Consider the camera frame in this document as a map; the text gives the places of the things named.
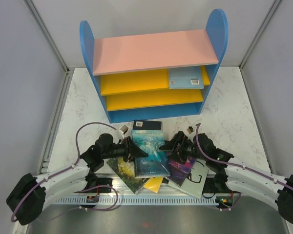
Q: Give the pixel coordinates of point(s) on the blue pink yellow bookshelf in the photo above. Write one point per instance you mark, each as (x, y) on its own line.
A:
(130, 73)

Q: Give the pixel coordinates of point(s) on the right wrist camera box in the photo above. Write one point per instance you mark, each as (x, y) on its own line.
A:
(190, 129)

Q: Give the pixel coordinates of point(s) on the yellow book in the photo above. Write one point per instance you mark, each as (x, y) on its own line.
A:
(154, 184)

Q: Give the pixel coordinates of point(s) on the white slotted cable duct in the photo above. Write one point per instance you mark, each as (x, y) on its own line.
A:
(136, 200)

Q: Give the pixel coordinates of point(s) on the light blue book with barcode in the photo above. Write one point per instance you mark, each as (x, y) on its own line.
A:
(185, 78)

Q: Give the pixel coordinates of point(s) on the green forest cover book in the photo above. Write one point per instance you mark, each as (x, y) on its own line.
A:
(126, 172)

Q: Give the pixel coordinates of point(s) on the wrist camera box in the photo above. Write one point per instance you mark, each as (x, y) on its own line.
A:
(122, 131)
(190, 129)

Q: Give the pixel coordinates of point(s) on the dark navy book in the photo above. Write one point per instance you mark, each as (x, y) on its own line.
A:
(147, 125)

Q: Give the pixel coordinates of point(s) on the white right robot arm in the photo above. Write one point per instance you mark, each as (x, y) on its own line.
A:
(222, 162)

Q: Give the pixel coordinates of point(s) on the teal ocean cover book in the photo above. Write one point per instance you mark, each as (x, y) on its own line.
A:
(156, 163)

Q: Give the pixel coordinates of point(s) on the purple Robinson Crusoe book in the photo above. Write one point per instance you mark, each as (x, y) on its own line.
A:
(179, 171)

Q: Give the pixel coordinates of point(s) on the aluminium frame rail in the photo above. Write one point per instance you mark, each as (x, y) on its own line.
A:
(86, 184)

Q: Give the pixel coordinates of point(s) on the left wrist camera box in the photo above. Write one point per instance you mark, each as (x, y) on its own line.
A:
(122, 131)

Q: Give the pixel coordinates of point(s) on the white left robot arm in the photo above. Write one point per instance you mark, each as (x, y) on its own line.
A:
(33, 193)

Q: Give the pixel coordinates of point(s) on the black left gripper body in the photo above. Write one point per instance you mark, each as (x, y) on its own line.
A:
(122, 149)

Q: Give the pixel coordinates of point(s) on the grey book with letter G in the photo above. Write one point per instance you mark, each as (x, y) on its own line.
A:
(194, 183)

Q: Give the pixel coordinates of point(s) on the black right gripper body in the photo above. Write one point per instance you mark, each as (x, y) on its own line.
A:
(189, 148)

